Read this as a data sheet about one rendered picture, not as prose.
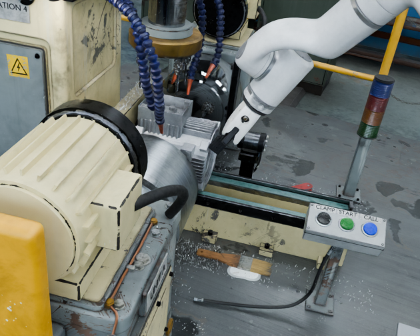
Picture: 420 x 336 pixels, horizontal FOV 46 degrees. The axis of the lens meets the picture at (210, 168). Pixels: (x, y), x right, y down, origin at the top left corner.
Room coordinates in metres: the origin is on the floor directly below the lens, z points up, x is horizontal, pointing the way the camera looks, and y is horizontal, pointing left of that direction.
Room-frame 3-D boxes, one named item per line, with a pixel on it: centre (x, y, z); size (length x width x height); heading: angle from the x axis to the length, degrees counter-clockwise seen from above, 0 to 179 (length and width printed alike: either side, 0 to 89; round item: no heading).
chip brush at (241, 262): (1.01, -0.10, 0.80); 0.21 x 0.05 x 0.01; 80
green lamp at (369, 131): (1.41, -0.47, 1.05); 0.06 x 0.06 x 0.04
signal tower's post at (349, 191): (1.41, -0.47, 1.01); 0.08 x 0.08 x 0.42; 81
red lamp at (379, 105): (1.41, -0.47, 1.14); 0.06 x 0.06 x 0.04
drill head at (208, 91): (1.52, 0.06, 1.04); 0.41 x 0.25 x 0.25; 171
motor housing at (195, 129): (1.19, 0.10, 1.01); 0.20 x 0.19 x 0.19; 80
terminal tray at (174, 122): (1.20, 0.14, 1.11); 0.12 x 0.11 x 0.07; 80
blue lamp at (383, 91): (1.41, -0.47, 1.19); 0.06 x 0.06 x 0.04
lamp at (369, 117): (1.41, -0.47, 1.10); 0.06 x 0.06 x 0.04
